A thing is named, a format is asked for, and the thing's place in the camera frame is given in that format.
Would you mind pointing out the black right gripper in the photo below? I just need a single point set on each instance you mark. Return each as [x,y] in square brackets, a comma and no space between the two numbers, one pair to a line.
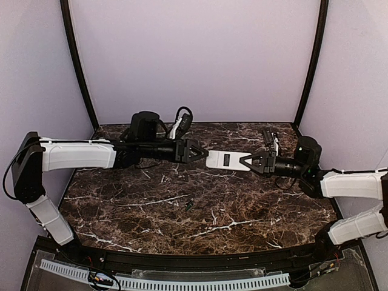
[270,163]

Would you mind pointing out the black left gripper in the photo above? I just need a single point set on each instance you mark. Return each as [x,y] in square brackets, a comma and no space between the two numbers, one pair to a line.
[180,150]

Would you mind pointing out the white and red remote control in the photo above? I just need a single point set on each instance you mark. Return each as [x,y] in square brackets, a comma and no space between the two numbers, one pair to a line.
[226,160]

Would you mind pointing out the green black battery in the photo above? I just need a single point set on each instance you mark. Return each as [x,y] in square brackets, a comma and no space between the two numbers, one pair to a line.
[189,205]

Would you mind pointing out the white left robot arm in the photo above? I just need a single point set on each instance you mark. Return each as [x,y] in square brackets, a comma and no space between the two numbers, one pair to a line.
[147,137]

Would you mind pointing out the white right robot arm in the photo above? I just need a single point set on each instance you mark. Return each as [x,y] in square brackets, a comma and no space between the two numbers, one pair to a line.
[318,183]

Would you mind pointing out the white slotted cable duct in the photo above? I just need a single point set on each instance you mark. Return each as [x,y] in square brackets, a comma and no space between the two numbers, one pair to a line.
[252,279]

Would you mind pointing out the black right corner post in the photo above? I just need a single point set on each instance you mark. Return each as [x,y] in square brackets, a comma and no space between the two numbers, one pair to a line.
[316,49]

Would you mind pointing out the black corner post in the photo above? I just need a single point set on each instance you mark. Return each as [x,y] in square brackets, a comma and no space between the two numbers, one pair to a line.
[76,61]
[316,49]

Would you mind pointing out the black left corner post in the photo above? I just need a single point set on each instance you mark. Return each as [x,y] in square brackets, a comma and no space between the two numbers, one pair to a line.
[76,61]

